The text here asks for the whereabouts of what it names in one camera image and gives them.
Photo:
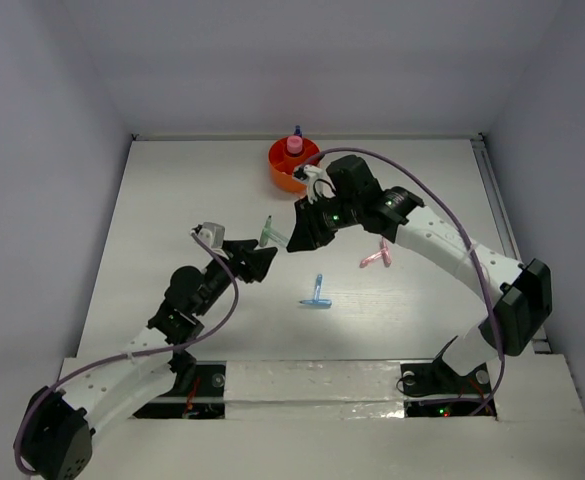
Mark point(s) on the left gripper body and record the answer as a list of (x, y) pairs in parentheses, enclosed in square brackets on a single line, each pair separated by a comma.
[(218, 274)]

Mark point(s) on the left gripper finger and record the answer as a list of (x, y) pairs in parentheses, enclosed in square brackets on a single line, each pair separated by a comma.
[(239, 247), (255, 264)]

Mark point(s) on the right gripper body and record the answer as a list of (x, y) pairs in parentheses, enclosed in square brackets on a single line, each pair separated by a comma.
[(345, 213)]

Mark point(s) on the green highlighter pen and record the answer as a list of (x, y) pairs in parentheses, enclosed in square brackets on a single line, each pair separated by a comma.
[(270, 235)]

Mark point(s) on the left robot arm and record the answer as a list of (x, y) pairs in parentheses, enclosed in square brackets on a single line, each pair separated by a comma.
[(63, 422)]

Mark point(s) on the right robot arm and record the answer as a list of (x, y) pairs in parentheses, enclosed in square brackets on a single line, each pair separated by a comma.
[(518, 297)]

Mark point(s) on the pink pen lower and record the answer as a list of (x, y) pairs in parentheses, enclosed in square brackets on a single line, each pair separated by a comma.
[(370, 259)]

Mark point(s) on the pink pen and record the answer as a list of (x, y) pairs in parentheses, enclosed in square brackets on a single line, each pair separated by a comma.
[(370, 259), (385, 253)]

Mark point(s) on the pink pen upper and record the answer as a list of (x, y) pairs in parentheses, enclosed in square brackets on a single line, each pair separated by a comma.
[(385, 253)]

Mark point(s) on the blue pen flat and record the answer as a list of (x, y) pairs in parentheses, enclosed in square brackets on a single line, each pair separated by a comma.
[(318, 303)]

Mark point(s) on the orange round organizer container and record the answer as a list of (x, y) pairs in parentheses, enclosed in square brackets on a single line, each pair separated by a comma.
[(282, 165)]

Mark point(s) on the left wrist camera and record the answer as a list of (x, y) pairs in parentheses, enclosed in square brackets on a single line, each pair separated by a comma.
[(210, 234)]

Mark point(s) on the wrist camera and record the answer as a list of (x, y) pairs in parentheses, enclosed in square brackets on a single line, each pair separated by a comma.
[(314, 179), (210, 234)]

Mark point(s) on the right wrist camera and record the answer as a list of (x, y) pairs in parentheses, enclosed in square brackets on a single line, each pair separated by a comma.
[(314, 179)]

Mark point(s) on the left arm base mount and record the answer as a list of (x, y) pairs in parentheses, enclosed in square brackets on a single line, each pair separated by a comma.
[(197, 392)]

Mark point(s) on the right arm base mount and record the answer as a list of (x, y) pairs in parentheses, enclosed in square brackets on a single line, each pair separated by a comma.
[(432, 389)]

